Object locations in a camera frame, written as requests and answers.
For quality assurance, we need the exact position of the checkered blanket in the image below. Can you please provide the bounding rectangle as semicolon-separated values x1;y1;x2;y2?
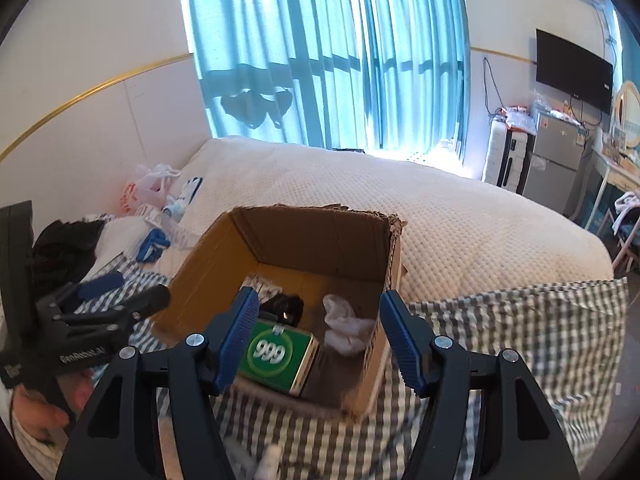
75;255;631;480

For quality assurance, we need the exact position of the person's left hand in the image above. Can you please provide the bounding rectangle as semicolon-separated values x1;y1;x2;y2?
11;369;95;441

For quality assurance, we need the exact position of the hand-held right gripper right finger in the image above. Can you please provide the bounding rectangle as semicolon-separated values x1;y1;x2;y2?
379;290;581;480

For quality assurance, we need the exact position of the white oval mirror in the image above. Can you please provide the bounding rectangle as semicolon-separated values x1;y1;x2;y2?
612;80;640;148

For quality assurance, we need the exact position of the crumpled white tissue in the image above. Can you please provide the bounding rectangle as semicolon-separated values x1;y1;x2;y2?
321;294;378;356

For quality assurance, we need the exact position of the white mattress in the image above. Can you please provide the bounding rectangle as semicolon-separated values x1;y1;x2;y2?
165;135;616;306

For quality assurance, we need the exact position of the silver fridge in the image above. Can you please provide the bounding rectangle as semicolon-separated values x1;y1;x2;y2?
522;110;588;211

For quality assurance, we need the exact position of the white paper receipt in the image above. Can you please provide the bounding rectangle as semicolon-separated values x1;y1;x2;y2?
135;202;167;226

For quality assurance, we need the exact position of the white printed packet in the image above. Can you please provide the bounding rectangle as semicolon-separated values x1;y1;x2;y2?
242;272;283;301

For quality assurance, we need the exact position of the white cloth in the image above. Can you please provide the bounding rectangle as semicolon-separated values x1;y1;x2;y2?
95;215;166;261

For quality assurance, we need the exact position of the white chair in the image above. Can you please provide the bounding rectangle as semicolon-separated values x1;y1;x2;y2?
607;190;640;271

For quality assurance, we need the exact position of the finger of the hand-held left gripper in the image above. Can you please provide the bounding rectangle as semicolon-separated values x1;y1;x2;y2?
35;270;125;312
50;284;172;344

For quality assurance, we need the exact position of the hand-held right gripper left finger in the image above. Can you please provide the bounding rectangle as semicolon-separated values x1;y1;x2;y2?
55;286;261;480

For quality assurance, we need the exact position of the white dressing desk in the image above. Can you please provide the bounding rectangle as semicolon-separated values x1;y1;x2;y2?
570;135;640;241

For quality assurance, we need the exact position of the green medicine box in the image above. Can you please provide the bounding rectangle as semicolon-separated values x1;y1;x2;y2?
235;317;321;398

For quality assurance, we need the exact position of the black wall television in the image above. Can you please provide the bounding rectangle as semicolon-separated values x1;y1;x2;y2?
535;28;615;116

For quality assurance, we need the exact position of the white and red plastic bag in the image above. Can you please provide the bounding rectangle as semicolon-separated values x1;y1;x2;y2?
120;162;181;211

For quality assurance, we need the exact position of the brown cardboard box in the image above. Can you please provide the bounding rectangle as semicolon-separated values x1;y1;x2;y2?
150;204;408;421

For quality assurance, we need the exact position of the black cloth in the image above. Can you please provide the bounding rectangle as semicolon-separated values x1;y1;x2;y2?
32;219;108;286

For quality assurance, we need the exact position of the black wall cable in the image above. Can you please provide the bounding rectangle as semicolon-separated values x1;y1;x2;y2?
481;56;507;122

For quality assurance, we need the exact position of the blue curtain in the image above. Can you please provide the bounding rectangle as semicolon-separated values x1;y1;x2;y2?
186;0;473;181

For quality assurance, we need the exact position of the small black object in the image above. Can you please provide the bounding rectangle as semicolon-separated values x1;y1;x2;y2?
260;294;306;326

